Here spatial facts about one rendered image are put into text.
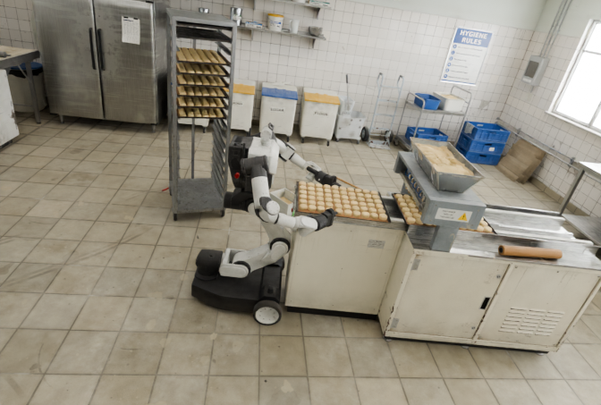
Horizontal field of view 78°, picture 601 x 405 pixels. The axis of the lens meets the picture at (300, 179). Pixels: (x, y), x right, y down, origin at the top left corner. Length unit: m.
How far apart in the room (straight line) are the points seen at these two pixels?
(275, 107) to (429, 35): 2.75
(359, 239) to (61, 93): 4.62
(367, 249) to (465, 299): 0.71
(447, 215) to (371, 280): 0.75
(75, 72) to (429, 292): 4.95
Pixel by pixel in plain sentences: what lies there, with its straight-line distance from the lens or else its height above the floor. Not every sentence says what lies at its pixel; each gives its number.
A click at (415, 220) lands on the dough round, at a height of 0.92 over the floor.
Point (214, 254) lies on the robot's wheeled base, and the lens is 2.76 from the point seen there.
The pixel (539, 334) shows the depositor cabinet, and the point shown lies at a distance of 3.25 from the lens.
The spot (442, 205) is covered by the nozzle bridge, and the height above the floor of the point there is 1.16.
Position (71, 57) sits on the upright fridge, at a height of 0.96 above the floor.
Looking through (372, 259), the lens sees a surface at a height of 0.58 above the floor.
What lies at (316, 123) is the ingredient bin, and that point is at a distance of 5.76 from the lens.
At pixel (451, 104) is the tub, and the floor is 0.91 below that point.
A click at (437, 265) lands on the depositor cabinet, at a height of 0.73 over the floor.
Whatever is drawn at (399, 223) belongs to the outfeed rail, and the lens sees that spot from 2.46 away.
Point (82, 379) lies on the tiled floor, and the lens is 2.66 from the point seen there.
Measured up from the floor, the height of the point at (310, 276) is 0.38.
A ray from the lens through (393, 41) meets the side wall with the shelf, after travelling 6.42.
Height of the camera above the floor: 2.09
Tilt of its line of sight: 26 degrees down
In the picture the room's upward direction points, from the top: 9 degrees clockwise
